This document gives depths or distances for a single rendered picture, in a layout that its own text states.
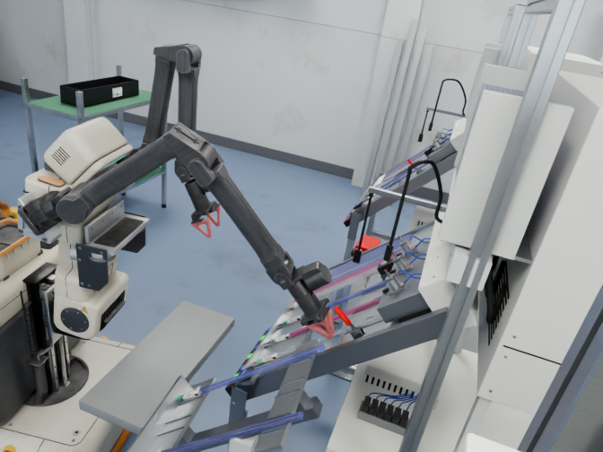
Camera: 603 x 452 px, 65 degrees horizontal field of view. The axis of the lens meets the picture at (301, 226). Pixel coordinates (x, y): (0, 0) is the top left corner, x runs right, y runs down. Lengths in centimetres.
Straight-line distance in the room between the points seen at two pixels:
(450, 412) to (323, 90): 402
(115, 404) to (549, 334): 125
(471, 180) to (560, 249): 23
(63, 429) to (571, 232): 177
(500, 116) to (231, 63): 480
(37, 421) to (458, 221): 167
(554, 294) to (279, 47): 456
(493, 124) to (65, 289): 137
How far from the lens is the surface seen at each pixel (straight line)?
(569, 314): 117
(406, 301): 122
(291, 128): 543
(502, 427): 185
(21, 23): 744
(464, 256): 105
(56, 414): 212
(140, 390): 170
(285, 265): 128
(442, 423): 175
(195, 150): 115
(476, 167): 101
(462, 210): 104
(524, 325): 118
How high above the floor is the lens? 183
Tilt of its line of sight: 27 degrees down
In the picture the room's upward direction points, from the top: 9 degrees clockwise
